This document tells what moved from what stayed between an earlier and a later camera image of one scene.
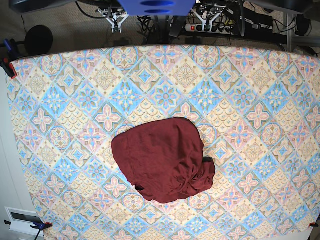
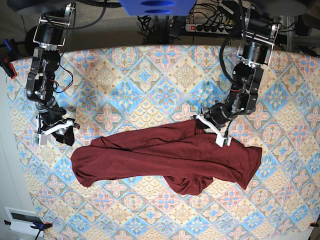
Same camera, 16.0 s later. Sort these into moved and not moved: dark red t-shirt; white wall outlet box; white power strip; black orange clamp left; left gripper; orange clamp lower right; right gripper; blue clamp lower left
Moved: right gripper; dark red t-shirt; left gripper
Not moved: black orange clamp left; white power strip; blue clamp lower left; white wall outlet box; orange clamp lower right
